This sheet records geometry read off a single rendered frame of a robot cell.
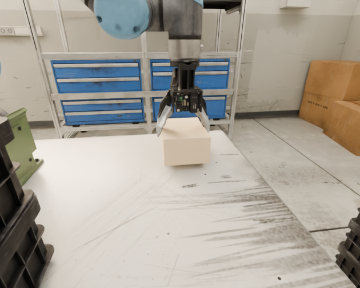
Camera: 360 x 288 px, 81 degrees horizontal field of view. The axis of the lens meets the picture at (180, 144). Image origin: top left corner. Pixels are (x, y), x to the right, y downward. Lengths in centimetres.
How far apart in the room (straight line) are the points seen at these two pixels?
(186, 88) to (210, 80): 156
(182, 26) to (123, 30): 17
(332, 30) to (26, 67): 382
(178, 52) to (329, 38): 327
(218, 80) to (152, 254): 185
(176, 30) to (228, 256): 44
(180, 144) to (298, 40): 301
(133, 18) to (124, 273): 38
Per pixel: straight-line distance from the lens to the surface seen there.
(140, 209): 46
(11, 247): 32
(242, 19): 210
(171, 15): 51
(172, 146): 53
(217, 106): 214
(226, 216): 45
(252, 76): 317
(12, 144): 61
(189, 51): 50
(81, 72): 205
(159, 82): 199
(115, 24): 37
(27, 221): 34
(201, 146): 54
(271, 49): 323
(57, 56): 207
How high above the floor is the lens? 101
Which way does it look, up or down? 26 degrees down
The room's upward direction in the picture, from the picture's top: straight up
